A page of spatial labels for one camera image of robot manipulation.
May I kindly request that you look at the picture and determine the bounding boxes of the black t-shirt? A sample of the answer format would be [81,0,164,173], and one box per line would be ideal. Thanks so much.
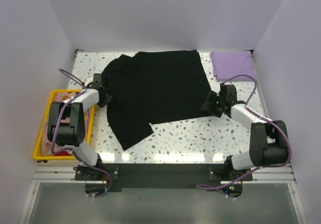
[102,50,211,150]

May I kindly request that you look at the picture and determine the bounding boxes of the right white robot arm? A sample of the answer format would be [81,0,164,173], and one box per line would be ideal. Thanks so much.
[201,83,291,180]

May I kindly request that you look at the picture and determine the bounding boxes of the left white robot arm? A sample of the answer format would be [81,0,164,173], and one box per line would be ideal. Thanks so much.
[47,73,111,181]

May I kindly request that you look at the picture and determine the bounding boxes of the folded purple t-shirt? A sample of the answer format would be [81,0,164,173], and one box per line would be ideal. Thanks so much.
[210,51,258,81]

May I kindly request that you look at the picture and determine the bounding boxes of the red garment in bin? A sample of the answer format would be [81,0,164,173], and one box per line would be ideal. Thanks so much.
[53,151,72,156]

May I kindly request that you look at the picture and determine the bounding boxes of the pink printed t-shirt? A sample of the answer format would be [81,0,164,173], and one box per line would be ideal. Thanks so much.
[40,91,92,156]

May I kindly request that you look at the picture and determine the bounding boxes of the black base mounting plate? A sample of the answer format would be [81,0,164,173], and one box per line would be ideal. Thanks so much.
[74,162,254,193]

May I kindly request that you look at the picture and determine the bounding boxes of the yellow plastic bin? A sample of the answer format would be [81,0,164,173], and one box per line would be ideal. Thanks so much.
[33,89,97,162]

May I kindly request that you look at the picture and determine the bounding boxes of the aluminium extrusion rail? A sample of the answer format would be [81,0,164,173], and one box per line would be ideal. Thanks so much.
[32,163,296,185]

